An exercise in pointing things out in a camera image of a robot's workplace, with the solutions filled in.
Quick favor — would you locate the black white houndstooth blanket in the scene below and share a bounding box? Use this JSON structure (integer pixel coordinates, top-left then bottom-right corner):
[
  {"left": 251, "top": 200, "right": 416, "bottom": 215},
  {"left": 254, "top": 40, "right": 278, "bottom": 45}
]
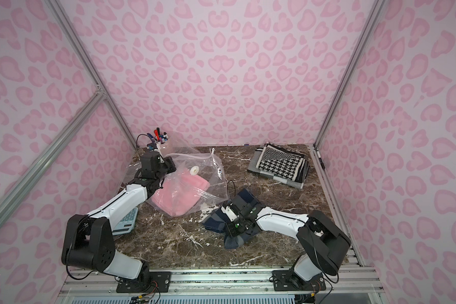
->
[{"left": 255, "top": 143, "right": 307, "bottom": 183}]

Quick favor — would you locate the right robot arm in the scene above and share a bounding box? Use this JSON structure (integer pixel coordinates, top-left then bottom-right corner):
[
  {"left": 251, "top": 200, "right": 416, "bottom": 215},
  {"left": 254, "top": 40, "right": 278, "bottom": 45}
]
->
[{"left": 220, "top": 203, "right": 351, "bottom": 281}]

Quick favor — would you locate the dark blanket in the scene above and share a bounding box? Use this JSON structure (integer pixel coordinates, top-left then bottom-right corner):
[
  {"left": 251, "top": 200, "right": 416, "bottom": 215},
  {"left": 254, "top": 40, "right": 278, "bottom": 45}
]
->
[{"left": 202, "top": 189, "right": 265, "bottom": 250}]

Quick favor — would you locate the blue marker pen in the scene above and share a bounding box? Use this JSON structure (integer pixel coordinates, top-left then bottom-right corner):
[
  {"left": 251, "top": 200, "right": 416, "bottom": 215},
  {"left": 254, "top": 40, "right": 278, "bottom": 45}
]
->
[{"left": 146, "top": 133, "right": 157, "bottom": 143}]

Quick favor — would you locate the pink pen cup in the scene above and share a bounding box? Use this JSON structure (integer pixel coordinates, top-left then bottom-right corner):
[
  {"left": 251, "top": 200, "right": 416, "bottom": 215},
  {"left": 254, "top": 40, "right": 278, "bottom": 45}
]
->
[{"left": 157, "top": 141, "right": 175, "bottom": 155}]

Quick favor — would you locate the grey white checked blanket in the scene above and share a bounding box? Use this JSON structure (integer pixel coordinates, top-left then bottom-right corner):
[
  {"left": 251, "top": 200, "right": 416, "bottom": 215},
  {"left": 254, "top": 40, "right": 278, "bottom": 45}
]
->
[{"left": 246, "top": 147, "right": 311, "bottom": 189}]

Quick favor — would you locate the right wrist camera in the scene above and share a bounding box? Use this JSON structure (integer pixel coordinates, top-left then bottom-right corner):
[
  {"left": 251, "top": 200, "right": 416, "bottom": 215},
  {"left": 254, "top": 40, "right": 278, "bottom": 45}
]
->
[{"left": 221, "top": 206, "right": 238, "bottom": 222}]

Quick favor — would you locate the light blue calculator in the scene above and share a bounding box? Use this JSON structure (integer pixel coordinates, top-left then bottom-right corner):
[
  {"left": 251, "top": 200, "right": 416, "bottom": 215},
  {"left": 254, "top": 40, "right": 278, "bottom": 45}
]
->
[{"left": 112, "top": 207, "right": 139, "bottom": 236}]

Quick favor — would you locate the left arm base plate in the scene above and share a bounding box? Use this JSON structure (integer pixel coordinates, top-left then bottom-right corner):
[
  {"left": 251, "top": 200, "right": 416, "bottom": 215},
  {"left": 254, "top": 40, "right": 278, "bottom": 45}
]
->
[{"left": 116, "top": 271, "right": 172, "bottom": 293}]

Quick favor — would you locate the clear plastic vacuum bag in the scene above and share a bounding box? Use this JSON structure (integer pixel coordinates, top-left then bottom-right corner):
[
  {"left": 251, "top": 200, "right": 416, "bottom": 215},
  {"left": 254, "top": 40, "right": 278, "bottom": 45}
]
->
[{"left": 120, "top": 149, "right": 227, "bottom": 217}]

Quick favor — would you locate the pink folded blanket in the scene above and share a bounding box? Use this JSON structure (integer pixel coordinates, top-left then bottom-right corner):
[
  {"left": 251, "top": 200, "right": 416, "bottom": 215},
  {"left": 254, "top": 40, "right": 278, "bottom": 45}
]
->
[{"left": 149, "top": 170, "right": 210, "bottom": 217}]

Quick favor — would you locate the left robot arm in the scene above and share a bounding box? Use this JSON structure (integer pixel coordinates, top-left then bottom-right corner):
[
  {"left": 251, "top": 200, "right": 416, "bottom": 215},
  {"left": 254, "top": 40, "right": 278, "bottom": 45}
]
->
[{"left": 61, "top": 150, "right": 176, "bottom": 286}]

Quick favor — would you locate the white bag valve cap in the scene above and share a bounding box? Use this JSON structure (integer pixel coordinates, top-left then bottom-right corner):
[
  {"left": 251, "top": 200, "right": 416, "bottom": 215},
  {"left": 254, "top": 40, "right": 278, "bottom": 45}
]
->
[{"left": 189, "top": 166, "right": 200, "bottom": 176}]

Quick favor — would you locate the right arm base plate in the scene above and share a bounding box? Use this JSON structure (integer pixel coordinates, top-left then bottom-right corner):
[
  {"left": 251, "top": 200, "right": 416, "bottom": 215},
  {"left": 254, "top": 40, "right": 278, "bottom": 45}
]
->
[{"left": 269, "top": 269, "right": 326, "bottom": 293}]

